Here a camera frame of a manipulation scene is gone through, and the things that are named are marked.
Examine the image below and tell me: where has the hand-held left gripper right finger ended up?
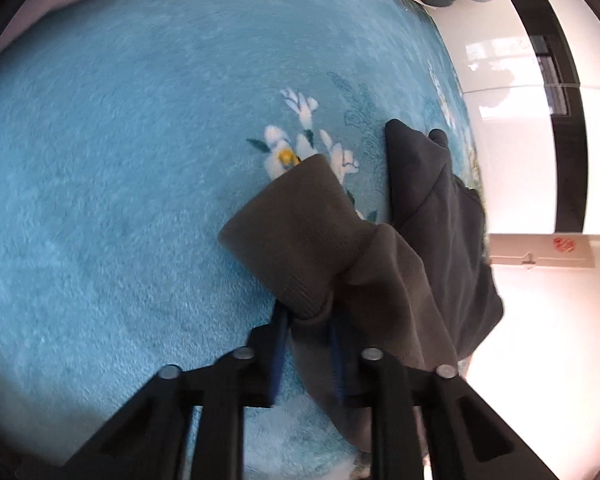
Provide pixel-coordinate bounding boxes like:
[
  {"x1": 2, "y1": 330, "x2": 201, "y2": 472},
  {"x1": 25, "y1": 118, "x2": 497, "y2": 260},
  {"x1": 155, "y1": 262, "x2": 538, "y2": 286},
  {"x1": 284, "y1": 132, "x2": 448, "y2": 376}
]
[{"x1": 329, "y1": 316, "x2": 561, "y2": 480}]

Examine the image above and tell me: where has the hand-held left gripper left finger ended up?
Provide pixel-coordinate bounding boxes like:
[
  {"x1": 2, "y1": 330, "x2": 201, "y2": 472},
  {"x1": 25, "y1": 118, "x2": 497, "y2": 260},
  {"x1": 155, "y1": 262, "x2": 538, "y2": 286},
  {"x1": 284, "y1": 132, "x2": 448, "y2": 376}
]
[{"x1": 60, "y1": 304, "x2": 292, "y2": 480}]

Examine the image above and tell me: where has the dark grey sweatshirt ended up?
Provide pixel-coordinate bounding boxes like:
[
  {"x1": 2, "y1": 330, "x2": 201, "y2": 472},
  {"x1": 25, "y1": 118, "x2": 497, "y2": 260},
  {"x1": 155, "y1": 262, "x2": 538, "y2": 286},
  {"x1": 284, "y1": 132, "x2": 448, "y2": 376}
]
[{"x1": 218, "y1": 119, "x2": 505, "y2": 456}]

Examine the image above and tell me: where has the beige door with red ornament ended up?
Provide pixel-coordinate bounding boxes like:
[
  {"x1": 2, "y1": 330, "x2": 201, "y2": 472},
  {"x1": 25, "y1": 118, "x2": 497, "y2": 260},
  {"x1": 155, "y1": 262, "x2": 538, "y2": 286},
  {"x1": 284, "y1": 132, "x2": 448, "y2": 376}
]
[{"x1": 487, "y1": 233, "x2": 597, "y2": 271}]

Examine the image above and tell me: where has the blue floral blanket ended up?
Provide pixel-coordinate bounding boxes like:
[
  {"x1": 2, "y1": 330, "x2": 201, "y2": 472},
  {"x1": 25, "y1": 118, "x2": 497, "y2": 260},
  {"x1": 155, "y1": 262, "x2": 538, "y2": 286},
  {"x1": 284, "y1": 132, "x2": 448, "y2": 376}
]
[{"x1": 0, "y1": 0, "x2": 486, "y2": 480}]

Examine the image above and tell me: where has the dark window frame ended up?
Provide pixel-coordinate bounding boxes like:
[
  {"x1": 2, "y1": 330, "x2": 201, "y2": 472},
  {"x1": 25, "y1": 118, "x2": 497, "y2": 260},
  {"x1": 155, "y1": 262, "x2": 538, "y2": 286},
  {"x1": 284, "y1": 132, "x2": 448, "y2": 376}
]
[{"x1": 505, "y1": 0, "x2": 590, "y2": 236}]

